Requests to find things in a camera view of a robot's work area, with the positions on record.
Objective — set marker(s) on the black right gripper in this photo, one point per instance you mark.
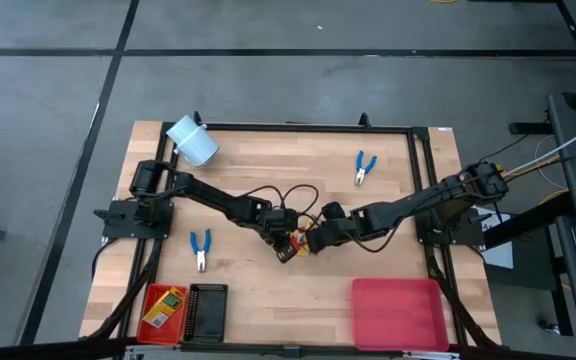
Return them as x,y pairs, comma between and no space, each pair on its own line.
335,235

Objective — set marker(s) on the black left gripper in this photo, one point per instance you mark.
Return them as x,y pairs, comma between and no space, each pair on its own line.
280,225

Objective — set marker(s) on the yellow green crayon box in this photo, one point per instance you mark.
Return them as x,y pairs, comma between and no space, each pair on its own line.
164,307
302,250

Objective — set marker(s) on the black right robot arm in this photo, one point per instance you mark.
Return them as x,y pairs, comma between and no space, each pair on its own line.
418,200

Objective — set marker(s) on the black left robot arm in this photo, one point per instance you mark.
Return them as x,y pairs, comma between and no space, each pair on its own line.
208,195

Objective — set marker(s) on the pink plastic tray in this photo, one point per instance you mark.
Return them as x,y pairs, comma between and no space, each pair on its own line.
398,315

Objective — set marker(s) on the black mesh basket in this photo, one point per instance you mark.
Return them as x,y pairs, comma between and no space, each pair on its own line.
208,315

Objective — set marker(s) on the small red plastic basket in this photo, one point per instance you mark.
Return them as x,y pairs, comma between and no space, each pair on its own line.
168,336

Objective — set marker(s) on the white paper sheet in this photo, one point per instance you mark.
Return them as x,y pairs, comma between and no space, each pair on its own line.
500,257

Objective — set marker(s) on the black support beam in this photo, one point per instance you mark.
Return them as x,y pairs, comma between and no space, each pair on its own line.
528,220

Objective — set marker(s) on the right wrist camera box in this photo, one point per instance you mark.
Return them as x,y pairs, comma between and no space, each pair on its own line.
333,211

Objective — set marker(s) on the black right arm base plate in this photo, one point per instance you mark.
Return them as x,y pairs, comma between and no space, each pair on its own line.
468,235

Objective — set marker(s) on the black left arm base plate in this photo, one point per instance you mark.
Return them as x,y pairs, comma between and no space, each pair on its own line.
118,220

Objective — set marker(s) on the black camera rig bar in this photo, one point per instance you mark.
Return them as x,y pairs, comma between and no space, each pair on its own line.
43,350

